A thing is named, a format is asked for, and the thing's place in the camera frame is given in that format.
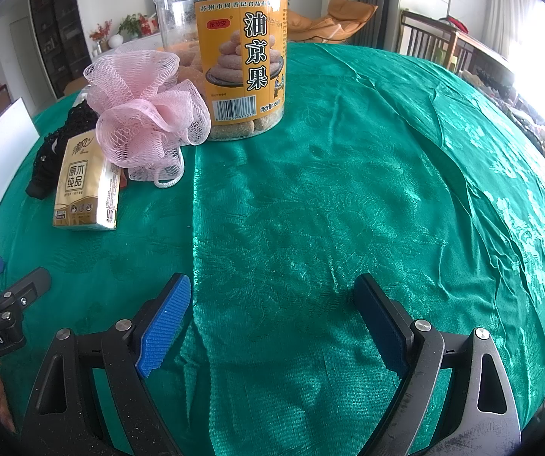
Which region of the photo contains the person's left hand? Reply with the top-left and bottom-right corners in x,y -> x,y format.
0,363 -> 17,434

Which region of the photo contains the beige tissue pack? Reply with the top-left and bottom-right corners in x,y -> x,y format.
52,128 -> 122,233

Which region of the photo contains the white door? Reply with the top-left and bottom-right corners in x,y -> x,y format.
9,19 -> 36,100

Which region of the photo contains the black mesh cloth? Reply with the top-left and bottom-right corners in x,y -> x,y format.
25,101 -> 100,198

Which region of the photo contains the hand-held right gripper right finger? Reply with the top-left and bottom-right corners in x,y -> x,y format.
353,273 -> 522,456

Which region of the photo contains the black display cabinet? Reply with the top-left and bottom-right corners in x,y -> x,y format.
28,0 -> 88,100

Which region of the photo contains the clear plastic snack jar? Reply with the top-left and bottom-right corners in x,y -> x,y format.
152,0 -> 289,142

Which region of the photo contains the orange lounge chair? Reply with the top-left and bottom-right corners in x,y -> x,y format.
289,0 -> 378,43

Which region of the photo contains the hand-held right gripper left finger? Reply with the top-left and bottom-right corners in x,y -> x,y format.
18,273 -> 192,456

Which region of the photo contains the wooden chair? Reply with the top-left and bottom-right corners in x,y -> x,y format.
400,8 -> 510,74

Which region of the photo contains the bushy green potted plant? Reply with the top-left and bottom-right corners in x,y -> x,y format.
118,12 -> 142,39

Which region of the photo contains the pink mesh bath pouf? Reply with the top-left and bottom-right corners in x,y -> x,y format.
84,49 -> 212,190

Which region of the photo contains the green tablecloth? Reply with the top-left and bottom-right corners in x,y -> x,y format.
0,42 -> 545,456

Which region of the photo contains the red flower bouquet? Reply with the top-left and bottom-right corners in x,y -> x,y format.
89,20 -> 113,53

